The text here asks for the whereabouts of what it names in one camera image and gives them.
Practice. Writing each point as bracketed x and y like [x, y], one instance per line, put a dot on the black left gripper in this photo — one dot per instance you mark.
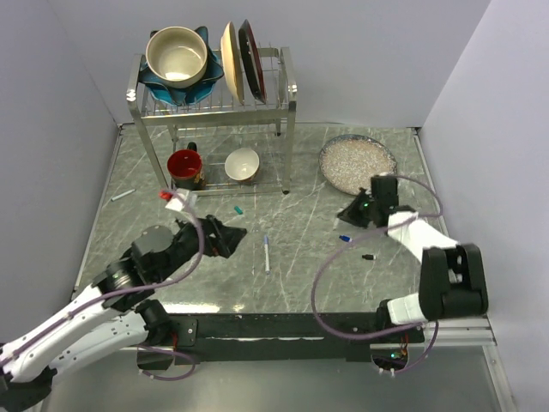
[226, 238]

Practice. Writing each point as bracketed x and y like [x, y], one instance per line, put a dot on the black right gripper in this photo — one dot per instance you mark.
[349, 214]

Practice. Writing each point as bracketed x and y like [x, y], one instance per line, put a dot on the white marker with purple tip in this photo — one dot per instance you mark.
[266, 253]

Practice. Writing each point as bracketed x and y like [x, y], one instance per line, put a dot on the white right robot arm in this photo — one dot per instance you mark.
[452, 280]

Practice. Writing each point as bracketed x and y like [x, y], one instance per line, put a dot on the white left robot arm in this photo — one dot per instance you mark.
[113, 311]

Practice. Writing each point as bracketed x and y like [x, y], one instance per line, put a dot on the grey pen at left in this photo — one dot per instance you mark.
[122, 195]

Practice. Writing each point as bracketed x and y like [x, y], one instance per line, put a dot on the speckled brown plate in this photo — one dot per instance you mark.
[348, 162]

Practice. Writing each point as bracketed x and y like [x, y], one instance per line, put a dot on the white ceramic bowl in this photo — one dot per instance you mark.
[242, 165]

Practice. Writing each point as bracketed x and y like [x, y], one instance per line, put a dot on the red and black mug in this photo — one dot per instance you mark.
[185, 167]

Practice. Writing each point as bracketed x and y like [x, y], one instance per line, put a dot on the steel dish rack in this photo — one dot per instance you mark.
[219, 124]

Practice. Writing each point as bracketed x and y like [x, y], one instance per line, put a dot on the blue flower-shaped dish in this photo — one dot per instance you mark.
[184, 96]

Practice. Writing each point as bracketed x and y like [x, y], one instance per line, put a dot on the dark red upright plate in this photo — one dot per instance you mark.
[252, 62]

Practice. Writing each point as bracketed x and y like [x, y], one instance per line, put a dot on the cream upright plate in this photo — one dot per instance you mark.
[230, 56]

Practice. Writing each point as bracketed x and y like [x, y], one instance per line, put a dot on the large beige bowl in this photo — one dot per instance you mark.
[178, 56]

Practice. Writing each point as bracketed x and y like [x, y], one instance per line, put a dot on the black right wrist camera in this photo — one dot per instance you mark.
[384, 190]

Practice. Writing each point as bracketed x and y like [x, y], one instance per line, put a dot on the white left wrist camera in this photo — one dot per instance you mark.
[179, 200]

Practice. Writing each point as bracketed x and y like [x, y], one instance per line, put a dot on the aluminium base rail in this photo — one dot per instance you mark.
[461, 373]

